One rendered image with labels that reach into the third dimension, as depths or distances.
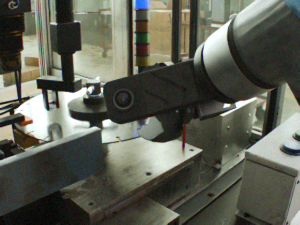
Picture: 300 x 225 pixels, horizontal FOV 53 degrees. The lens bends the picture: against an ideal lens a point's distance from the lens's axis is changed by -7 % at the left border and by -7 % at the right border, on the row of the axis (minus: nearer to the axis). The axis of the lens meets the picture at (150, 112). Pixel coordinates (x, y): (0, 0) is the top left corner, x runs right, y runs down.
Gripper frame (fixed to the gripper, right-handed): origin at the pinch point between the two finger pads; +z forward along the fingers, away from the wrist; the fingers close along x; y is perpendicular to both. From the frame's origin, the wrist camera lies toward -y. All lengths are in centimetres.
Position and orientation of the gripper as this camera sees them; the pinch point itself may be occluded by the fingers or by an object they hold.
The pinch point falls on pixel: (134, 118)
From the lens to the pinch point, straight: 47.9
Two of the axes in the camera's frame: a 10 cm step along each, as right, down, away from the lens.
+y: 8.6, -1.8, 4.7
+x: -2.7, -9.5, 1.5
